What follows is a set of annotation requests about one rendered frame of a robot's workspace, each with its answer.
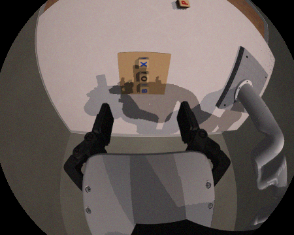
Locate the tan square mat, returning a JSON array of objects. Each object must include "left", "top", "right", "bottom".
[{"left": 118, "top": 52, "right": 171, "bottom": 95}]

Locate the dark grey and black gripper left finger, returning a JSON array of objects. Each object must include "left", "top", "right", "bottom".
[{"left": 64, "top": 103, "right": 114, "bottom": 191}]

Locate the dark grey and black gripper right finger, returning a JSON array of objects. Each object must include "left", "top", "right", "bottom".
[{"left": 177, "top": 101, "right": 231, "bottom": 186}]

